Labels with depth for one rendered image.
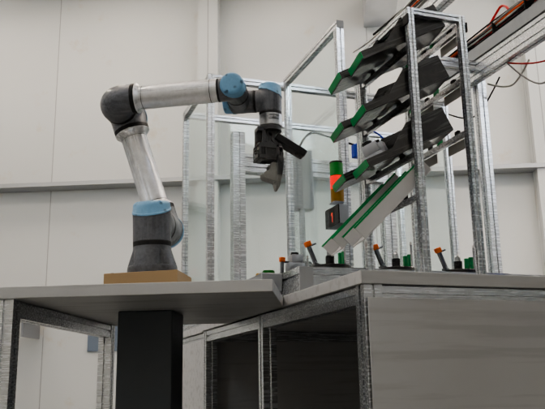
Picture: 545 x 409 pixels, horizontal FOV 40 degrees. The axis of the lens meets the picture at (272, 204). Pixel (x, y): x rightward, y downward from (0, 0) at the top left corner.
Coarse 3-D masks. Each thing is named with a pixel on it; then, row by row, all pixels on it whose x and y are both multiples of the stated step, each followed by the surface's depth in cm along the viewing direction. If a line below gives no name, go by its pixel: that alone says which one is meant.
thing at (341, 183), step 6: (396, 132) 222; (384, 138) 221; (390, 138) 221; (384, 168) 227; (342, 174) 216; (348, 174) 216; (372, 174) 229; (342, 180) 218; (348, 180) 216; (354, 180) 222; (360, 180) 228; (336, 186) 225; (342, 186) 222; (348, 186) 228
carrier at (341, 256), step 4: (344, 248) 241; (340, 252) 247; (344, 252) 240; (328, 256) 243; (332, 256) 243; (340, 256) 247; (344, 256) 240; (328, 260) 243; (332, 260) 243; (340, 260) 246; (344, 260) 240; (312, 264) 242; (316, 264) 241; (320, 264) 238; (324, 264) 237; (328, 264) 237; (332, 264) 237; (336, 264) 237; (340, 264) 238; (344, 264) 239; (356, 268) 234; (360, 268) 234; (364, 268) 235
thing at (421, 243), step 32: (384, 32) 224; (416, 64) 208; (416, 96) 206; (416, 128) 203; (416, 160) 202; (416, 192) 200; (416, 224) 234; (480, 224) 203; (416, 256) 232; (480, 256) 200
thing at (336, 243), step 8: (392, 176) 218; (384, 184) 217; (376, 192) 216; (368, 200) 215; (360, 208) 214; (368, 208) 214; (352, 216) 213; (360, 216) 213; (344, 224) 225; (352, 224) 213; (336, 232) 224; (344, 232) 212; (328, 240) 223; (336, 240) 211; (344, 240) 211; (328, 248) 223; (336, 248) 223
